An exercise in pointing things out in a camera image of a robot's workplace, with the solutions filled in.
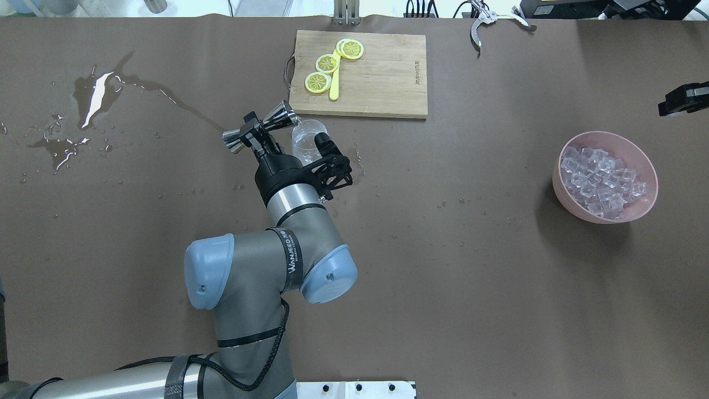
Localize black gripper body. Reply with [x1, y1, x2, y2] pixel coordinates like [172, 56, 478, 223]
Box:
[255, 154, 316, 205]

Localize steel double jigger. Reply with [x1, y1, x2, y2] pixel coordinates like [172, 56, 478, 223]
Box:
[221, 99, 298, 157]

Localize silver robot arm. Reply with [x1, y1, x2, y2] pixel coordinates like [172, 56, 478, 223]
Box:
[2, 101, 358, 398]

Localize clear wine glass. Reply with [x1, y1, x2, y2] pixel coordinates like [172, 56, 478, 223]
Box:
[291, 119, 327, 166]

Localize clear ice cubes pile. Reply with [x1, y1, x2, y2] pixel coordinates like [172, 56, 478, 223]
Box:
[559, 146, 648, 221]

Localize yellow plastic knife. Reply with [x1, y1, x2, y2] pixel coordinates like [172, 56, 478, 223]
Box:
[328, 49, 341, 101]

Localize lemon slice middle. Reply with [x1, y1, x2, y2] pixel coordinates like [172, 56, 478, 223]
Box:
[316, 53, 340, 75]

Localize bamboo cutting board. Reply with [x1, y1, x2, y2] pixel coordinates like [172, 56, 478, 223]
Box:
[289, 30, 429, 120]

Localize lemon slice far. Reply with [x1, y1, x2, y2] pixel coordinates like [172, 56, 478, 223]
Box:
[335, 38, 364, 60]

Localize pink bowl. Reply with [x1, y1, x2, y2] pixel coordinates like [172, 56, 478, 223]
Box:
[552, 131, 659, 224]

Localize metal reacher grabber tool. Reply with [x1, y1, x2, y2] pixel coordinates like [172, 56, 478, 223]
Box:
[468, 1, 537, 57]

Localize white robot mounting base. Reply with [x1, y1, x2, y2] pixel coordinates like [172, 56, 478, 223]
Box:
[296, 381, 418, 398]

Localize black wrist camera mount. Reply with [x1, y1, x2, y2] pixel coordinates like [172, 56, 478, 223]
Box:
[304, 155, 353, 201]

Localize lemon slice near handle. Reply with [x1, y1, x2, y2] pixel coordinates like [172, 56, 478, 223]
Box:
[304, 71, 332, 94]

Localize aluminium frame post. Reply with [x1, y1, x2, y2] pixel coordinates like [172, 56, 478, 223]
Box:
[333, 0, 361, 26]

